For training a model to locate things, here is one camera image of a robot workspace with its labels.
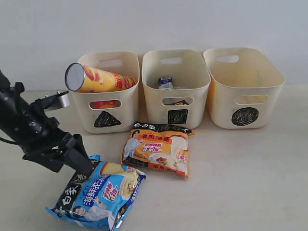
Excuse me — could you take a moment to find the orange instant noodle bag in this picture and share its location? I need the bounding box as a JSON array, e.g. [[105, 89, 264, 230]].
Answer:
[[121, 121, 194, 178]]

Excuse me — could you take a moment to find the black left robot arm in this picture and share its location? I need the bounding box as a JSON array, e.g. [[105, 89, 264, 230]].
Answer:
[[0, 74, 93, 176]]

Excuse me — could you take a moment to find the cream bin with square mark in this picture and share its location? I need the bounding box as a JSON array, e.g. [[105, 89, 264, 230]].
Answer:
[[142, 50, 211, 129]]

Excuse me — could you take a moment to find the blue white milk carton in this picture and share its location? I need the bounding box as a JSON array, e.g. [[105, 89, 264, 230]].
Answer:
[[157, 77, 174, 90]]

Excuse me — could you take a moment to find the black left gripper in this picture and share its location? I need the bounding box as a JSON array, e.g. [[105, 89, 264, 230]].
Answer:
[[14, 82, 93, 177]]

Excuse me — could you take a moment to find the purple drink carton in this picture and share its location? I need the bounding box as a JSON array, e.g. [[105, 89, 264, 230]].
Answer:
[[170, 100, 189, 106]]

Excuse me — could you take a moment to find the blue instant noodle bag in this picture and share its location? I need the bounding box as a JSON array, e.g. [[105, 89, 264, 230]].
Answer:
[[46, 155, 146, 231]]

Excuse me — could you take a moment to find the cream bin with triangle mark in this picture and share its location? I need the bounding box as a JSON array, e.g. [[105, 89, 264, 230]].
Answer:
[[71, 51, 140, 134]]

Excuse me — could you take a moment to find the pink chips can yellow lid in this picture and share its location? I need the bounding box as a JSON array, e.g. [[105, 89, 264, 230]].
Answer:
[[90, 100, 121, 109]]

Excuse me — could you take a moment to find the cream bin with circle mark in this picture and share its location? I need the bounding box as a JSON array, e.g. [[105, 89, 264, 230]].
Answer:
[[203, 48, 285, 129]]

